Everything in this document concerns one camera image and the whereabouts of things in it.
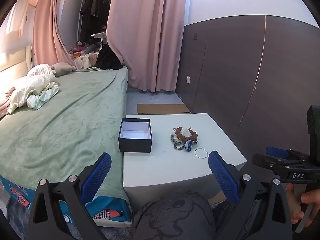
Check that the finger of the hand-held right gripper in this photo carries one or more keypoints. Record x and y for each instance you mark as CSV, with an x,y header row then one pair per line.
x,y
275,151
262,161

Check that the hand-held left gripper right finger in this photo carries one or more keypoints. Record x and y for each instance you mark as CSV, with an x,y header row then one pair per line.
x,y
222,177

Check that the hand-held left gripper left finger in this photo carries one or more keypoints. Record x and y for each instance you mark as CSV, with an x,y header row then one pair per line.
x,y
97,175

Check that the silver hoop bangle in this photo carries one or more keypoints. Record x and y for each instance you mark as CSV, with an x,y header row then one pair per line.
x,y
194,152

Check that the black jewelry box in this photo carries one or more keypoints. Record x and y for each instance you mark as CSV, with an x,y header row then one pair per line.
x,y
135,146

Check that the white translucent stone pendant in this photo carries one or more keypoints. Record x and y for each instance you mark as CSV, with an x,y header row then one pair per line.
x,y
185,131

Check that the person's right hand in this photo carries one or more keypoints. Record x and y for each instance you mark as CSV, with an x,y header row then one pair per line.
x,y
312,200

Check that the blue printed bed sheet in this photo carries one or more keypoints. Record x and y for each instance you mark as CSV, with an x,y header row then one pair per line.
x,y
107,212

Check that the white side table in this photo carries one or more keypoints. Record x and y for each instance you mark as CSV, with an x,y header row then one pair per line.
x,y
175,165

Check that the bed with green blanket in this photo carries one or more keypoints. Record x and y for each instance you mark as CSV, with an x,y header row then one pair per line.
x,y
75,120

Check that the person's leg in grey pants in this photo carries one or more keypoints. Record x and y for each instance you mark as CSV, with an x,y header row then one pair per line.
x,y
175,217

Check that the brown cardboard sheet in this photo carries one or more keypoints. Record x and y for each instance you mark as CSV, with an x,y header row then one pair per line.
x,y
160,108

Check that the pale green cloth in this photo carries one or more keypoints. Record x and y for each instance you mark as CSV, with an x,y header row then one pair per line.
x,y
41,97

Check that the white duvet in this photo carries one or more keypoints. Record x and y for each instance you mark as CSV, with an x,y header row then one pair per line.
x,y
32,85

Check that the grey plush pillow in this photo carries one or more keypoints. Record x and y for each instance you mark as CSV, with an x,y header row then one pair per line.
x,y
62,68

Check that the cream printed quilt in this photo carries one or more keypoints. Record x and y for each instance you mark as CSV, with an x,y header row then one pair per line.
x,y
85,61

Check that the black cloth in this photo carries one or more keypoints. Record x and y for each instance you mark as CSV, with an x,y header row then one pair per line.
x,y
107,60

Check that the pink blanket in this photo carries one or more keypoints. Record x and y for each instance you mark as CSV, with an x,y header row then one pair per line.
x,y
5,100

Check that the pile of plush toys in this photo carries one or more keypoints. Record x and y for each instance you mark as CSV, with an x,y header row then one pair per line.
x,y
82,47

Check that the white stand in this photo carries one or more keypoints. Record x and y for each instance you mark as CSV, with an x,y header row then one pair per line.
x,y
100,41

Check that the white headboard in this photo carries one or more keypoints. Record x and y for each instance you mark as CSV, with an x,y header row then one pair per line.
x,y
15,62

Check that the pink curtain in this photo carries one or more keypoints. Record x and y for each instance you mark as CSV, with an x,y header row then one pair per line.
x,y
47,30
150,42

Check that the black hanging clothes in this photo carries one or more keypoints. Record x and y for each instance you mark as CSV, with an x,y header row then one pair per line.
x,y
92,5

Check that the white wall outlet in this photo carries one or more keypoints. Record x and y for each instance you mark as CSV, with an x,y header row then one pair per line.
x,y
188,79

